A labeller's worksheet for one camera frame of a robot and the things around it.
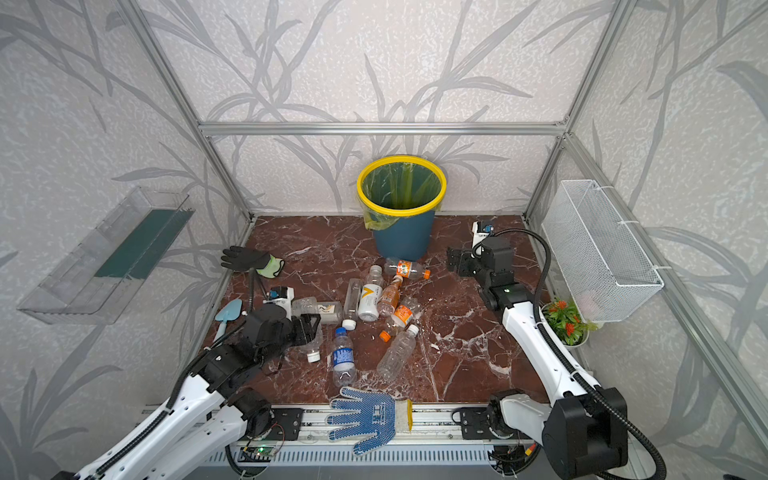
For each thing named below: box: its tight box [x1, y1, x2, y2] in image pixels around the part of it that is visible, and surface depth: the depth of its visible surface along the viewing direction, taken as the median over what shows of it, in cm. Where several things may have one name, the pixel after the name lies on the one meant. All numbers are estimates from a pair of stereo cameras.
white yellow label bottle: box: [358, 265, 383, 322], surface depth 92 cm
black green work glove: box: [221, 246, 286, 279], surface depth 107 cm
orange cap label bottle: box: [380, 297, 423, 343], surface depth 90 cm
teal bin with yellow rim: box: [357, 155, 447, 261], surface depth 99 cm
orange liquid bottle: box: [377, 280, 403, 317], surface depth 89 cm
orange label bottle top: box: [383, 257, 431, 280], surface depth 101 cm
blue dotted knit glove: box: [325, 387, 413, 456], surface depth 76 cm
